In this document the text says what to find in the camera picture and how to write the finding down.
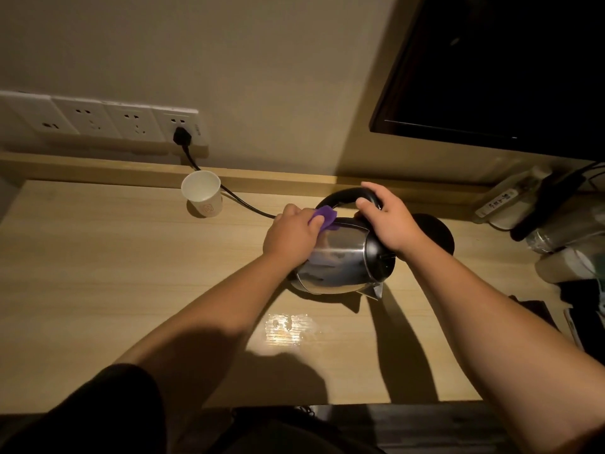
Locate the black power plug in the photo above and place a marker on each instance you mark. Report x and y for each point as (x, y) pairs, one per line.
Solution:
(181, 136)

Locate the person's left forearm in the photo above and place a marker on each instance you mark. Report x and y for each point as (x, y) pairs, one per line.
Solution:
(212, 316)

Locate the white wall socket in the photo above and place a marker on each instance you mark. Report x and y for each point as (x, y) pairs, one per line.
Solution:
(196, 125)
(35, 113)
(87, 118)
(134, 122)

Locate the white labelled telephone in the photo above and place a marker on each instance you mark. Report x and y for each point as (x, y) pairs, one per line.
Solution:
(505, 200)

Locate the person's left fingers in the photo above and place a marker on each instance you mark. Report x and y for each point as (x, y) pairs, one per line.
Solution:
(302, 215)

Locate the purple cleaning cloth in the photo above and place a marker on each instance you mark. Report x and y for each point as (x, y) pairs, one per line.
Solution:
(326, 217)

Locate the black television screen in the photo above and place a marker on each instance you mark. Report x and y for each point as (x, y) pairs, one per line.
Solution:
(496, 66)

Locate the person's black clothing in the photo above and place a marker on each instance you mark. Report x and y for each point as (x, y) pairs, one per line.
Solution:
(94, 416)

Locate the water puddle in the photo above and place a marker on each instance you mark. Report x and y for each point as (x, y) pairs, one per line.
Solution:
(288, 328)

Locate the wooden back ledge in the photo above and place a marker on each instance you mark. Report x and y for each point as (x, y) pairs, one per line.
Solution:
(118, 167)

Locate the white paper cup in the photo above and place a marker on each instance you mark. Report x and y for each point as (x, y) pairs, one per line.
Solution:
(203, 193)

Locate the person's right thumb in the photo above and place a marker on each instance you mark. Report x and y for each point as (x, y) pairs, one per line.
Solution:
(365, 206)

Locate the black kettle base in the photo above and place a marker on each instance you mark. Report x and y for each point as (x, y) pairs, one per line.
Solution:
(437, 231)

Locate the person's left hand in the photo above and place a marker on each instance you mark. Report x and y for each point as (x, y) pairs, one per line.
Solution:
(289, 238)

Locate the stainless steel electric kettle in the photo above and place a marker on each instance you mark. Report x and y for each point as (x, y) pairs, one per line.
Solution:
(342, 260)

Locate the person's right forearm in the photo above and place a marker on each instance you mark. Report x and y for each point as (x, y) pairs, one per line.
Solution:
(496, 335)

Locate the person's right hand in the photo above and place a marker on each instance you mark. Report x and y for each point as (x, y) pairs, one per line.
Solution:
(394, 224)

